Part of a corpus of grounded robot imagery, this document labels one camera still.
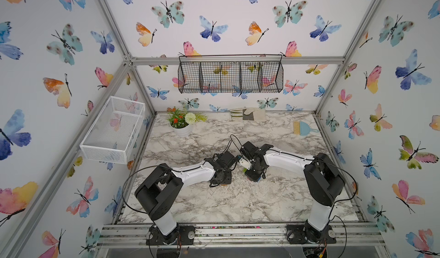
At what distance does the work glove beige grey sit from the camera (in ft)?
3.94

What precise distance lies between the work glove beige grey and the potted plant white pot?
261 millimetres

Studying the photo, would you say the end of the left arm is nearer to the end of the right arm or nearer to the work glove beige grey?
the end of the right arm

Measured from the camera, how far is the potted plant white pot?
0.98 m

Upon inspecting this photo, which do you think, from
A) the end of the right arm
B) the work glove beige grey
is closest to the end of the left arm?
the end of the right arm
